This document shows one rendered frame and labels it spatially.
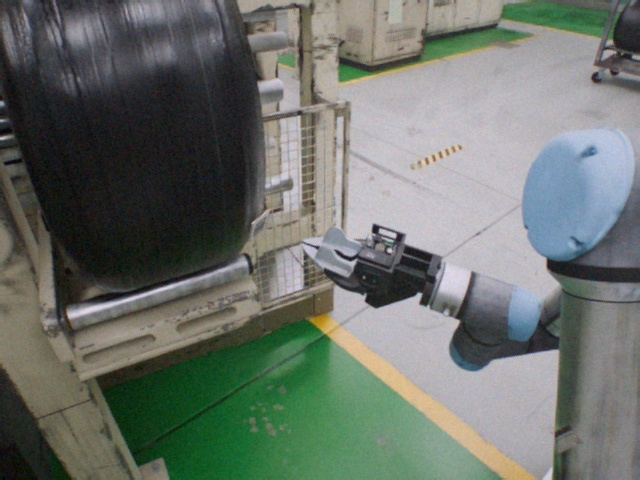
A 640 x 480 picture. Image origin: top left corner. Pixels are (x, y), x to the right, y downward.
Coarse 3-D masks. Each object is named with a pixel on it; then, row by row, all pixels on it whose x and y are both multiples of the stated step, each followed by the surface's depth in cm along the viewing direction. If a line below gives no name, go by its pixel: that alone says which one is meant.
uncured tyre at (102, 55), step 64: (0, 0) 49; (64, 0) 49; (128, 0) 52; (192, 0) 54; (0, 64) 50; (64, 64) 49; (128, 64) 52; (192, 64) 55; (64, 128) 50; (128, 128) 53; (192, 128) 56; (256, 128) 63; (64, 192) 53; (128, 192) 56; (192, 192) 60; (256, 192) 68; (64, 256) 63; (128, 256) 63; (192, 256) 70
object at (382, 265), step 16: (368, 240) 69; (384, 240) 70; (400, 240) 70; (368, 256) 67; (384, 256) 67; (400, 256) 67; (416, 256) 69; (432, 256) 67; (368, 272) 68; (384, 272) 66; (400, 272) 68; (416, 272) 68; (432, 272) 65; (368, 288) 71; (384, 288) 69; (416, 288) 70; (432, 288) 67
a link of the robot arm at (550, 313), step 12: (552, 300) 69; (540, 312) 72; (552, 312) 69; (540, 324) 72; (552, 324) 70; (540, 336) 73; (552, 336) 71; (528, 348) 73; (540, 348) 74; (552, 348) 75
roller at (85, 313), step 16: (240, 256) 90; (192, 272) 86; (208, 272) 87; (224, 272) 88; (240, 272) 89; (144, 288) 82; (160, 288) 83; (176, 288) 84; (192, 288) 86; (80, 304) 79; (96, 304) 79; (112, 304) 80; (128, 304) 81; (144, 304) 82; (80, 320) 78; (96, 320) 79
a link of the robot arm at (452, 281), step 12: (444, 264) 69; (444, 276) 66; (456, 276) 66; (468, 276) 67; (444, 288) 66; (456, 288) 66; (432, 300) 68; (444, 300) 66; (456, 300) 66; (444, 312) 67; (456, 312) 67
